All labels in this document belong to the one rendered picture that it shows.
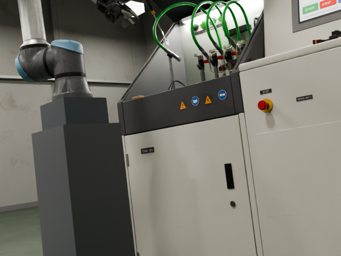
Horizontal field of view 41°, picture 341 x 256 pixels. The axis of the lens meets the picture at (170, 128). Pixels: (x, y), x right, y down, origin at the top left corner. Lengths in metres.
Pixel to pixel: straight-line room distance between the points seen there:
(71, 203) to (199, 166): 0.61
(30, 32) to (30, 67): 0.14
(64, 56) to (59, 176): 0.44
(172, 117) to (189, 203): 0.38
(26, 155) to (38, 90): 1.68
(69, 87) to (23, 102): 10.01
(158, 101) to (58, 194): 0.68
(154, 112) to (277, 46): 0.61
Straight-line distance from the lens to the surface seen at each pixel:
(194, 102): 1.92
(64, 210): 1.60
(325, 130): 1.65
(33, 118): 11.72
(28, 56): 1.80
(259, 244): 1.82
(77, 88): 1.68
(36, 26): 1.84
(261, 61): 1.77
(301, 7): 2.03
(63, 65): 1.71
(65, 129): 1.56
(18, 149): 11.45
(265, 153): 1.75
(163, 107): 2.03
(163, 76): 2.48
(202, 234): 1.96
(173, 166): 2.00
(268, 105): 1.73
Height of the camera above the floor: 0.63
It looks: 5 degrees up
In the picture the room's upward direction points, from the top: 7 degrees counter-clockwise
